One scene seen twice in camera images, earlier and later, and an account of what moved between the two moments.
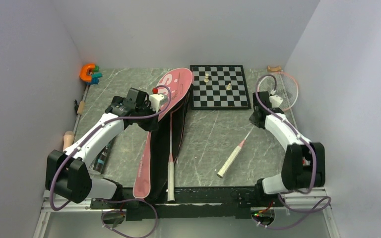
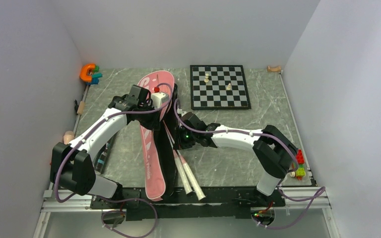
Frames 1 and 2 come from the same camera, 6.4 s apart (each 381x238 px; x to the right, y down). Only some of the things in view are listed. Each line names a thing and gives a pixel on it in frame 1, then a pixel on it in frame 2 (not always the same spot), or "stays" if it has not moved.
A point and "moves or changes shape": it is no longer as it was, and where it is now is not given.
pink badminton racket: (287, 87) -> (191, 179)
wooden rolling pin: (68, 139) stays
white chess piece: (206, 80) stays
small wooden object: (276, 69) stays
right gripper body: (252, 119) -> (185, 139)
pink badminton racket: (171, 171) -> (189, 189)
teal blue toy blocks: (95, 79) stays
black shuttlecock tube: (98, 165) stays
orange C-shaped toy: (83, 73) stays
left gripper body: (147, 123) stays
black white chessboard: (219, 87) stays
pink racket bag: (151, 176) moves or changes shape
